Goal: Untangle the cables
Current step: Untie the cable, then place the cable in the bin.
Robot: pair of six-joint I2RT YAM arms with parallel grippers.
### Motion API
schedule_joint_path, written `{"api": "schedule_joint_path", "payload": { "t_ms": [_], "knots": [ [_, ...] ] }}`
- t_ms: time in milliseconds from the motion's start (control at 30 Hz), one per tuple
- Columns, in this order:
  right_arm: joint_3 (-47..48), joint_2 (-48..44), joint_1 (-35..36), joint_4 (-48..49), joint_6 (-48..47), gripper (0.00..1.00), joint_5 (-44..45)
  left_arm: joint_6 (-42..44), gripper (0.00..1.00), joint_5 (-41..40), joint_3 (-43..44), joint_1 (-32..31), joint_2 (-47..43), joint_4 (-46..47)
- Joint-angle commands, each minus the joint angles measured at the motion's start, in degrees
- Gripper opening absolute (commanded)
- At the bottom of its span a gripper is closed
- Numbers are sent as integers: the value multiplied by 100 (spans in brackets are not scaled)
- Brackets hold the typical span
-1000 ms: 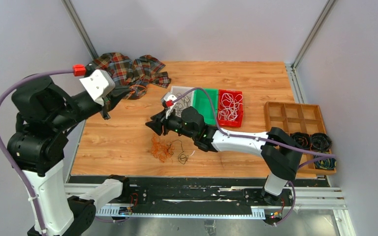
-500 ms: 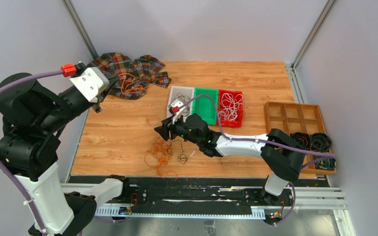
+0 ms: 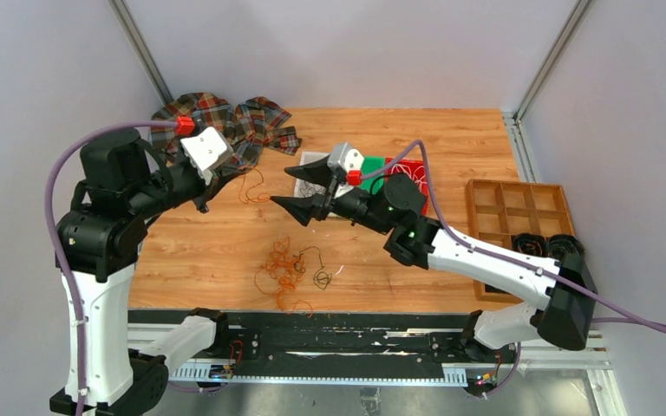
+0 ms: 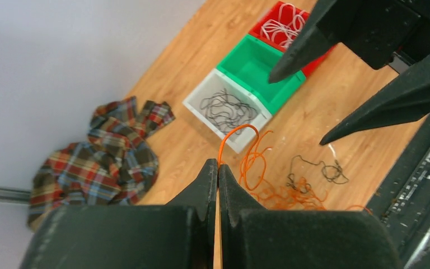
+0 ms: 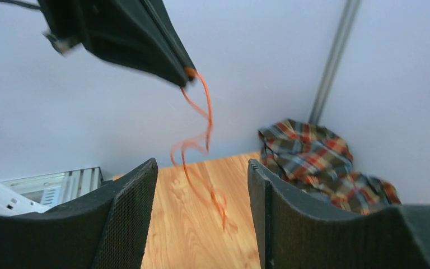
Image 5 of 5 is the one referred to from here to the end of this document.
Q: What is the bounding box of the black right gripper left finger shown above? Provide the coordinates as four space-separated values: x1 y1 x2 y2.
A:
0 158 158 268

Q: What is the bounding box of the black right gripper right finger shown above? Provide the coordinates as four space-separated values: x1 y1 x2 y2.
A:
247 159 430 268

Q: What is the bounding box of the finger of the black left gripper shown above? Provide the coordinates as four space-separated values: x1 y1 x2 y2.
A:
39 0 189 87
141 0 196 78

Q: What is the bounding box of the plaid flannel shirt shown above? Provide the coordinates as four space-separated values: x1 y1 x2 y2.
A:
259 119 401 215

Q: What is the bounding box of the black mounting rail base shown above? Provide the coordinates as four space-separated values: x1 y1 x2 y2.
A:
2 167 105 207

